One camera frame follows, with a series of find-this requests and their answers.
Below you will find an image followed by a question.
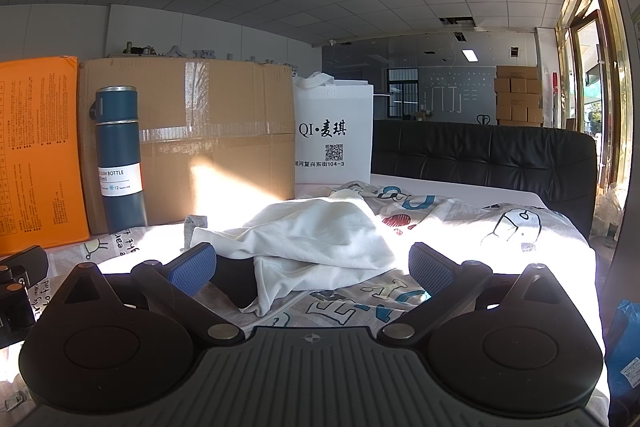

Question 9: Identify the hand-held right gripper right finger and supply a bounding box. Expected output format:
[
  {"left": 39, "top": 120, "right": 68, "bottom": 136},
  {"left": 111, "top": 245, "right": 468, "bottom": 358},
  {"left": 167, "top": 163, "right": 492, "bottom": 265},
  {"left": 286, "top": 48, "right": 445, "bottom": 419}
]
[{"left": 377, "top": 243, "right": 576, "bottom": 342}]

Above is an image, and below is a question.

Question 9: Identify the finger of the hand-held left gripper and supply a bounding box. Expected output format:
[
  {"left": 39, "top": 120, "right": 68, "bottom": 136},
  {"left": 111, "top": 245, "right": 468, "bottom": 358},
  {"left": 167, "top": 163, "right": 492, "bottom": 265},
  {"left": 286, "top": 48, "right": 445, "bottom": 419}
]
[
  {"left": 0, "top": 282, "right": 37, "bottom": 349},
  {"left": 0, "top": 246, "right": 49, "bottom": 284}
]

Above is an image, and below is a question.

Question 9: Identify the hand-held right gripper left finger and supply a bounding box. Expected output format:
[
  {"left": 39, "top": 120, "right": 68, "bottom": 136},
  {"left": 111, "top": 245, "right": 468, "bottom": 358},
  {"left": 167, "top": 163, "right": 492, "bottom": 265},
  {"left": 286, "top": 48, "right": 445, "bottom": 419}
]
[{"left": 52, "top": 243, "right": 246, "bottom": 343}]

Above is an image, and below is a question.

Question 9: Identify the white t-shirt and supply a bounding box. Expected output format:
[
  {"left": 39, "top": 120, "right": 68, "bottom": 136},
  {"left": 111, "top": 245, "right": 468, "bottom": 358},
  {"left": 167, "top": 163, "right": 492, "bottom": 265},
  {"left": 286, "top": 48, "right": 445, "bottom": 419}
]
[{"left": 190, "top": 194, "right": 397, "bottom": 317}]

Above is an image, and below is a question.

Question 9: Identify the orange cardboard box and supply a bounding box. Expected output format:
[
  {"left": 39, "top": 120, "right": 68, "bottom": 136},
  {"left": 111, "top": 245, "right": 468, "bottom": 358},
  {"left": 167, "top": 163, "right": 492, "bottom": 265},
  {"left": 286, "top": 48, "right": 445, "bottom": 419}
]
[{"left": 0, "top": 55, "right": 92, "bottom": 256}]

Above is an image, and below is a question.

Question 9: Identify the black leather sofa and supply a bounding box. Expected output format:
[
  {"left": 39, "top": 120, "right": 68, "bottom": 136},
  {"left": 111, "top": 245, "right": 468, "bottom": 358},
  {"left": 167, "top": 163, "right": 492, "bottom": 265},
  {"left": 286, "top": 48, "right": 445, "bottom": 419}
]
[{"left": 371, "top": 119, "right": 598, "bottom": 240}]

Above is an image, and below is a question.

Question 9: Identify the brown cardboard box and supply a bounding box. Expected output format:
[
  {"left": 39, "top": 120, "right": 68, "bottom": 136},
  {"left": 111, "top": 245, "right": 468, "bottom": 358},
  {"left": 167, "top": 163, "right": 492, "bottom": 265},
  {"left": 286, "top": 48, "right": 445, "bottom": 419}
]
[{"left": 77, "top": 58, "right": 297, "bottom": 235}]

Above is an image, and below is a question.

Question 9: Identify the blue vacuum bottle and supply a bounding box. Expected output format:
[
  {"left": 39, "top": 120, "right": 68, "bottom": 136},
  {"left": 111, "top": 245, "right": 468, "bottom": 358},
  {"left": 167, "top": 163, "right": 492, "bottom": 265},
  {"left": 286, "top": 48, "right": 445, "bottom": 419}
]
[{"left": 90, "top": 86, "right": 147, "bottom": 233}]

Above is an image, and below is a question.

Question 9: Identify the white tote bag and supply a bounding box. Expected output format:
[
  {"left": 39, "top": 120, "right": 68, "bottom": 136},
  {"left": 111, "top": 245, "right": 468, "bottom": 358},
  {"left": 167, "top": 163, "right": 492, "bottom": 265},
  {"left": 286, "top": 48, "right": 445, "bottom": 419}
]
[{"left": 292, "top": 72, "right": 375, "bottom": 186}]

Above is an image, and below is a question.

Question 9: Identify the clear plastic bag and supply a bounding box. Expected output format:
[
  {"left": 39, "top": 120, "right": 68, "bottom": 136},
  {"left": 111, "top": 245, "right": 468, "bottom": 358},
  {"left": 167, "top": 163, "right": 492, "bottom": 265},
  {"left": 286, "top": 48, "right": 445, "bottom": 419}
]
[{"left": 591, "top": 186, "right": 627, "bottom": 239}]

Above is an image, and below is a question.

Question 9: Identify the stack of cardboard boxes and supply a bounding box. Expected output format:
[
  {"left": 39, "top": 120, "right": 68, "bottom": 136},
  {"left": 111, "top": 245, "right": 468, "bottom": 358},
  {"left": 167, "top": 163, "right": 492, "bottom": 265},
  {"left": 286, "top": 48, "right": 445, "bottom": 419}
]
[{"left": 494, "top": 66, "right": 544, "bottom": 128}]

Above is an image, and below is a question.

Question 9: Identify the blue plastic bag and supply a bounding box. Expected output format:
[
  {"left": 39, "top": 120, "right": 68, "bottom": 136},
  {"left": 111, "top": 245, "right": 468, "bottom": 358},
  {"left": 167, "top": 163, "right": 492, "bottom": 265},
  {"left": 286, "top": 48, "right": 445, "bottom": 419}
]
[{"left": 606, "top": 299, "right": 640, "bottom": 414}]

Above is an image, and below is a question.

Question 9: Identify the gold framed glass door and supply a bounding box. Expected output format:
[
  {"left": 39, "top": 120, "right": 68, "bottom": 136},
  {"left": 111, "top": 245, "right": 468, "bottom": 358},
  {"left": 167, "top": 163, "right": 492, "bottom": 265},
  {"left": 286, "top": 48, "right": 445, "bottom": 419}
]
[{"left": 554, "top": 0, "right": 637, "bottom": 210}]

